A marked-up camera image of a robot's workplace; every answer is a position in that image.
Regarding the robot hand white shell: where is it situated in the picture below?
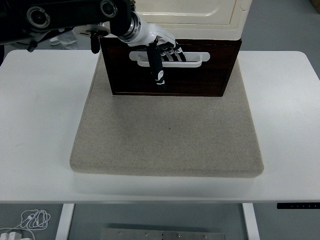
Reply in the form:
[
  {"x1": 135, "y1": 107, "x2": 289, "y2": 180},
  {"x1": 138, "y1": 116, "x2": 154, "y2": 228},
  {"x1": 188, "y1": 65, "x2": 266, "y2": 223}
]
[{"x1": 126, "y1": 21, "x2": 188, "y2": 92}]

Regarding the white drawer handle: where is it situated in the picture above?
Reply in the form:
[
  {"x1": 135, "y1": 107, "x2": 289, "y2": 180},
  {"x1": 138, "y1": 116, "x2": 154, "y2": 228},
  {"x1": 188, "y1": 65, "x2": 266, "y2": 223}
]
[{"x1": 129, "y1": 51, "x2": 211, "y2": 68}]

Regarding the dark wood drawer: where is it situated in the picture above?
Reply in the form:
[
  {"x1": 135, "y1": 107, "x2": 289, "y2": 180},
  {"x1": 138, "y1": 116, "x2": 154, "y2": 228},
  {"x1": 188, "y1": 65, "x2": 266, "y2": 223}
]
[{"x1": 104, "y1": 41, "x2": 238, "y2": 71}]

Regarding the cream cabinet door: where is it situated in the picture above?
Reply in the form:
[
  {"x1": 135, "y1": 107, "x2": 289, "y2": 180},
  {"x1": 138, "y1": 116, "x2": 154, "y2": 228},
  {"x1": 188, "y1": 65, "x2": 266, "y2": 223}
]
[{"x1": 133, "y1": 0, "x2": 238, "y2": 26}]

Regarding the cream plastic cabinet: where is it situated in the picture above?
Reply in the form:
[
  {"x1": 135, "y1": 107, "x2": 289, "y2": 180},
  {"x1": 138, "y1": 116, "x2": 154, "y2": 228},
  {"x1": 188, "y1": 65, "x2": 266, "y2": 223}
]
[{"x1": 99, "y1": 0, "x2": 252, "y2": 42}]

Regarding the person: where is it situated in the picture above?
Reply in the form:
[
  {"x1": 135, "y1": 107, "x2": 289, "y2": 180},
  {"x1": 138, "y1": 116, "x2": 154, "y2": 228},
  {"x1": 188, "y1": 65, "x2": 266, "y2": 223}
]
[{"x1": 48, "y1": 26, "x2": 79, "y2": 50}]

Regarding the grey fabric mat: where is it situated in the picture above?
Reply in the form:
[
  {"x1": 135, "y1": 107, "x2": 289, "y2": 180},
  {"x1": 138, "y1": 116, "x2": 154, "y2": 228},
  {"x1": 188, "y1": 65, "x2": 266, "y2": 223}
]
[{"x1": 69, "y1": 51, "x2": 265, "y2": 178}]

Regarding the grey metal plate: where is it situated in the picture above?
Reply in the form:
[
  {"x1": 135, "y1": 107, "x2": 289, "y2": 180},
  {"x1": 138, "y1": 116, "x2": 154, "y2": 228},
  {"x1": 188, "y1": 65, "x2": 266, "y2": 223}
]
[{"x1": 99, "y1": 227, "x2": 227, "y2": 240}]

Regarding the white table leg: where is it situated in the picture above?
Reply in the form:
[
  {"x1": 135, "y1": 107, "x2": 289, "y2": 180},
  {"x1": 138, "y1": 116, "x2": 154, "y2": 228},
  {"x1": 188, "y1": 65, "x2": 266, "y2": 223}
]
[
  {"x1": 241, "y1": 202, "x2": 261, "y2": 240},
  {"x1": 55, "y1": 203, "x2": 75, "y2": 240}
]

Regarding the black table control panel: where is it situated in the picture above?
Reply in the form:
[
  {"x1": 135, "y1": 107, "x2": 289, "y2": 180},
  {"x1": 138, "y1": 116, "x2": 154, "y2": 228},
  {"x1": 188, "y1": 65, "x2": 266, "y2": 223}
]
[{"x1": 276, "y1": 202, "x2": 320, "y2": 210}]

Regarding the white power adapter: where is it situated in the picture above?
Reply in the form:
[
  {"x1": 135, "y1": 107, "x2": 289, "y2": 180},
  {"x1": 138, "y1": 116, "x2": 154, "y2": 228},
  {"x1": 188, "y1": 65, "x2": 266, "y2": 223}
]
[{"x1": 1, "y1": 231, "x2": 23, "y2": 240}]

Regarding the white cable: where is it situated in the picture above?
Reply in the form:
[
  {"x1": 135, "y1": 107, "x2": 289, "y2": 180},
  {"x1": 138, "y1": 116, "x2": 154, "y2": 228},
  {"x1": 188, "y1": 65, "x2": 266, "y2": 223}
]
[{"x1": 0, "y1": 209, "x2": 52, "y2": 240}]

